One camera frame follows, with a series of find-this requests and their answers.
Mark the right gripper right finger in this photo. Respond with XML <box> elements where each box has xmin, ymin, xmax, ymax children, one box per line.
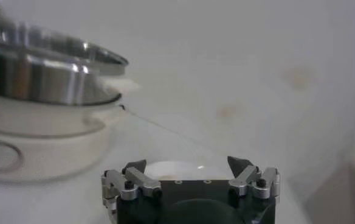
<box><xmin>227</xmin><ymin>155</ymin><xmax>281</xmax><ymax>201</ymax></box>

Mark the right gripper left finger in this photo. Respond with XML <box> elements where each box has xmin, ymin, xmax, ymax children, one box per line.
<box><xmin>100</xmin><ymin>159</ymin><xmax>163</xmax><ymax>202</ymax></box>

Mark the stainless steel steamer pot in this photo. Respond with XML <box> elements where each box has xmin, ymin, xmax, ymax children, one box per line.
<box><xmin>0</xmin><ymin>16</ymin><xmax>129</xmax><ymax>107</ymax></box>

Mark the cream electric cooker base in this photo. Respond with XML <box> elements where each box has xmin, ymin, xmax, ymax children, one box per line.
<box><xmin>0</xmin><ymin>77</ymin><xmax>142</xmax><ymax>183</ymax></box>

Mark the white steamed baozi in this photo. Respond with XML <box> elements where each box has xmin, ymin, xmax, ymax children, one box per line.
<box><xmin>145</xmin><ymin>160</ymin><xmax>233</xmax><ymax>181</ymax></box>

